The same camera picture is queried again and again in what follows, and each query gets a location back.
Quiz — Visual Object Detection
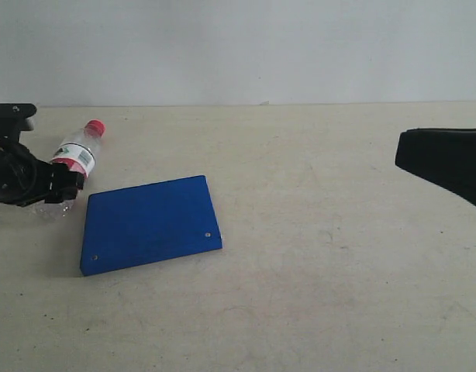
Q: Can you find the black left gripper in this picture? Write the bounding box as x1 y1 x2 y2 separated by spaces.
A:
0 141 85 205

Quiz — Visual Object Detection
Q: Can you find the clear plastic water bottle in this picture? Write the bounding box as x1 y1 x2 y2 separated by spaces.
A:
33 119 105 222

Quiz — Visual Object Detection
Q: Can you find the blue ring binder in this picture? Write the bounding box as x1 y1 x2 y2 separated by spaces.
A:
80 175 222 276

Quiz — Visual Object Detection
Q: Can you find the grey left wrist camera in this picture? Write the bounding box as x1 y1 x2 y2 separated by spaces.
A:
0 103 37 137

